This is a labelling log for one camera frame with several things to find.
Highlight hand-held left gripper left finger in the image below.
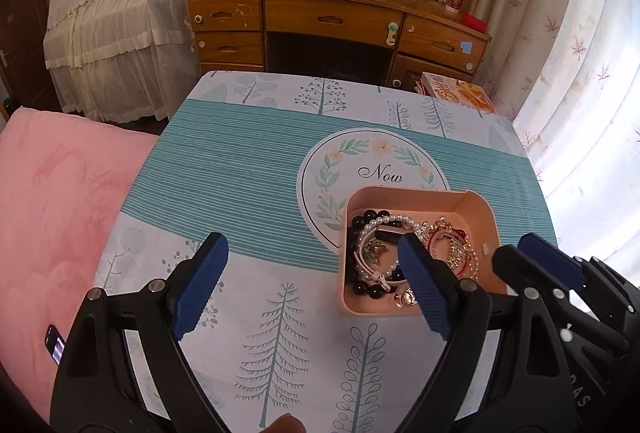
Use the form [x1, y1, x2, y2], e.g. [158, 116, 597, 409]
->
[50, 231, 230, 433]

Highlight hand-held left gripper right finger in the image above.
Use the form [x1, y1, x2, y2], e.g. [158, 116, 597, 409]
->
[395, 232, 569, 433]

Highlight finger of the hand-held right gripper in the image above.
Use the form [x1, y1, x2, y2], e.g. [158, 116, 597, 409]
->
[517, 232, 587, 290]
[492, 244, 577, 319]

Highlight pink gem ring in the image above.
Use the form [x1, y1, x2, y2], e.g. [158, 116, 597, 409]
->
[392, 287, 422, 310]

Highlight white pearl necklace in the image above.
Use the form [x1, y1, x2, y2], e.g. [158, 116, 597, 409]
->
[357, 212, 427, 285]

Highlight pink jewelry box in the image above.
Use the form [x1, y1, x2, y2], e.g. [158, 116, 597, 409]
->
[335, 185, 502, 317]

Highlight person's left hand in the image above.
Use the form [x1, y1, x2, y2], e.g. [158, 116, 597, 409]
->
[259, 414, 307, 433]

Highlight pink blanket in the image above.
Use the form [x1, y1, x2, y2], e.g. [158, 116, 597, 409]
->
[0, 106, 162, 425]

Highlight black phone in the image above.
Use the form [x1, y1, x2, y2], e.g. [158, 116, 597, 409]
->
[44, 323, 67, 367]

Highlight colourful box beside desk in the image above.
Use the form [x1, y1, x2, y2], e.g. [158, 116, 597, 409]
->
[414, 72, 499, 114]

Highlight leaf print curtain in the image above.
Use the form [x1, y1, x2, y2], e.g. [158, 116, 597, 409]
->
[469, 0, 640, 275]

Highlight red box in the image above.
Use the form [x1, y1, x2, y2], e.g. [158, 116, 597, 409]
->
[458, 12, 491, 32]

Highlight lace covered piano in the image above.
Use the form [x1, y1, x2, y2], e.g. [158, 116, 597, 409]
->
[42, 0, 217, 124]

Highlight brown wooden door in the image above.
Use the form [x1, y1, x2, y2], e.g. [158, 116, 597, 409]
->
[0, 0, 64, 115]

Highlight red string bracelet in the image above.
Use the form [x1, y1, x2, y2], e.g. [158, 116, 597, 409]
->
[425, 222, 482, 280]

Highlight gold charm bracelet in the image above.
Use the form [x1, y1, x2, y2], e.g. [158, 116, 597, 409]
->
[419, 217, 477, 270]

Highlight black bead bracelet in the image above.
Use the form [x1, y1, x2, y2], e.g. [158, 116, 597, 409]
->
[348, 210, 407, 300]

